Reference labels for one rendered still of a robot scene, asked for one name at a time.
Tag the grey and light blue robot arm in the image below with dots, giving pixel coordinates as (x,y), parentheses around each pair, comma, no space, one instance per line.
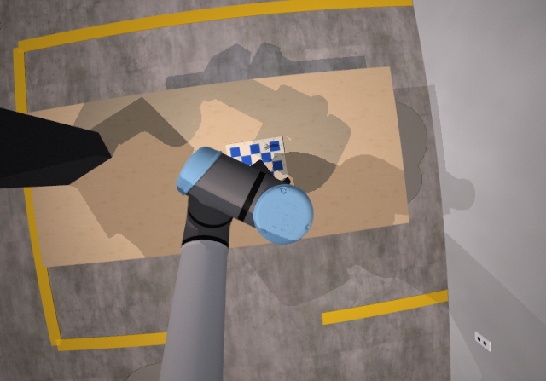
(217,184)

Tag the blue and white checkered chessboard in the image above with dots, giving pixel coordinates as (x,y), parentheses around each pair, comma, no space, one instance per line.
(250,152)

